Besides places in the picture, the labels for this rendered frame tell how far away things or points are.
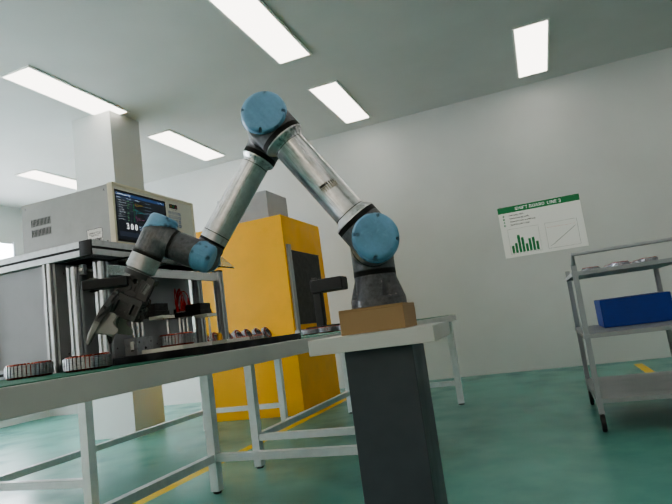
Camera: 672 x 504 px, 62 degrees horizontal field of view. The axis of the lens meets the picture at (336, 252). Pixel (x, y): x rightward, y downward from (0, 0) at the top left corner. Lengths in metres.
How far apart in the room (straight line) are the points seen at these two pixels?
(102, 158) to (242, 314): 2.16
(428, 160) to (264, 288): 2.78
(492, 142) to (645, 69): 1.78
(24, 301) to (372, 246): 1.10
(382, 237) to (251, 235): 4.38
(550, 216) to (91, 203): 5.63
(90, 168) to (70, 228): 4.38
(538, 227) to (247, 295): 3.41
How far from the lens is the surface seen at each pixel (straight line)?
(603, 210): 6.88
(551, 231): 6.83
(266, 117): 1.43
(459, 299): 6.85
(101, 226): 1.91
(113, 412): 6.04
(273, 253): 5.54
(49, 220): 2.07
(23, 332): 1.93
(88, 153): 6.42
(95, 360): 1.46
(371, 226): 1.34
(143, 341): 1.88
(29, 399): 1.07
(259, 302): 5.59
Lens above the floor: 0.77
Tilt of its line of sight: 8 degrees up
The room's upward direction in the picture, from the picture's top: 8 degrees counter-clockwise
